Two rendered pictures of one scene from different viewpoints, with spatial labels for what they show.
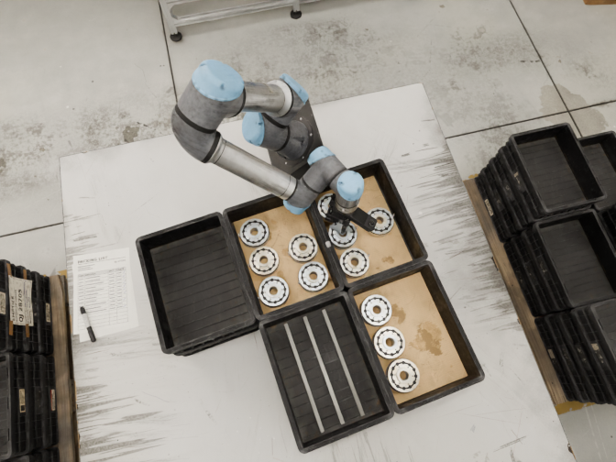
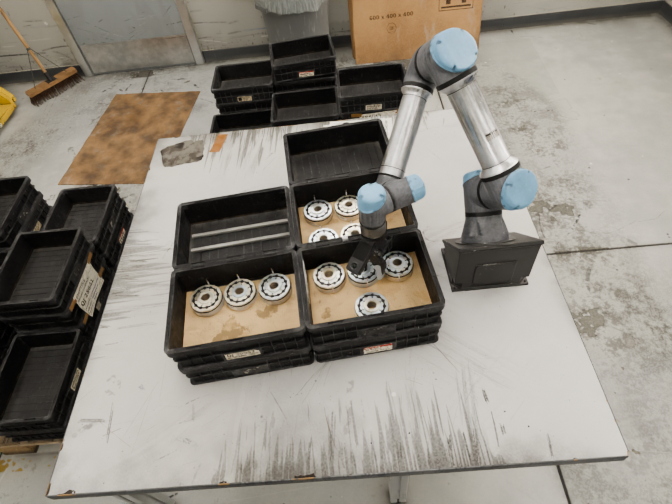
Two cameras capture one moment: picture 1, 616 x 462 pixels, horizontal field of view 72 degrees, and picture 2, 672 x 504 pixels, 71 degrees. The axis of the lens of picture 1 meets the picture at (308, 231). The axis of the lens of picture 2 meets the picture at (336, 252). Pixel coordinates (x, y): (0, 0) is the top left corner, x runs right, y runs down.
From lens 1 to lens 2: 1.24 m
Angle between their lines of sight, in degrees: 48
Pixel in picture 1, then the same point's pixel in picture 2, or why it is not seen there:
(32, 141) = (546, 144)
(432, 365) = (205, 332)
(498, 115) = not seen: outside the picture
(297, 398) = (225, 224)
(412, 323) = (252, 323)
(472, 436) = (135, 384)
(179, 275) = (351, 157)
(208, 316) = (311, 173)
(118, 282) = not seen: hidden behind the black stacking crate
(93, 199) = (441, 125)
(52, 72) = (632, 151)
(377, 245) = (346, 305)
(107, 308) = not seen: hidden behind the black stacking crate
